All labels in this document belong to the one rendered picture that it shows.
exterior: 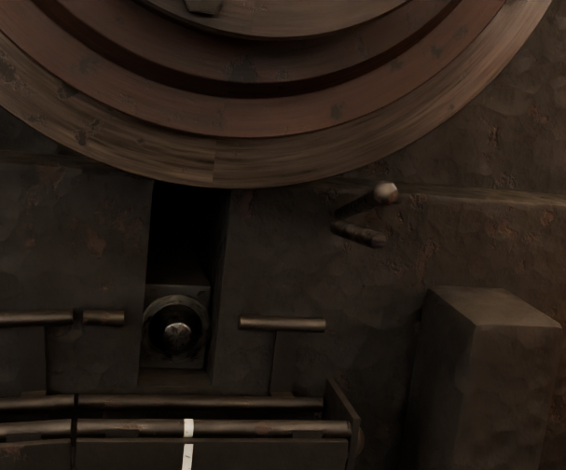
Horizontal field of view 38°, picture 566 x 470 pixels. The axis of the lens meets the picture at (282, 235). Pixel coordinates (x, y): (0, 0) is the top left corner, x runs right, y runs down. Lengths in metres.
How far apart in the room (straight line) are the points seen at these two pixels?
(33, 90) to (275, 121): 0.15
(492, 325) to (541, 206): 0.15
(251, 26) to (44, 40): 0.13
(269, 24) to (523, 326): 0.31
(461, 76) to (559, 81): 0.22
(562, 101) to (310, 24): 0.38
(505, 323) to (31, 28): 0.38
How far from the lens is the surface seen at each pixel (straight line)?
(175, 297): 0.68
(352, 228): 0.49
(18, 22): 0.50
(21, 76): 0.52
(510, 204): 0.71
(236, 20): 0.44
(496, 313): 0.63
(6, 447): 0.58
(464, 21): 0.55
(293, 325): 0.66
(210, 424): 0.59
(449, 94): 0.57
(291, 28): 0.44
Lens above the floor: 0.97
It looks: 12 degrees down
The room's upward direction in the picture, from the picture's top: 7 degrees clockwise
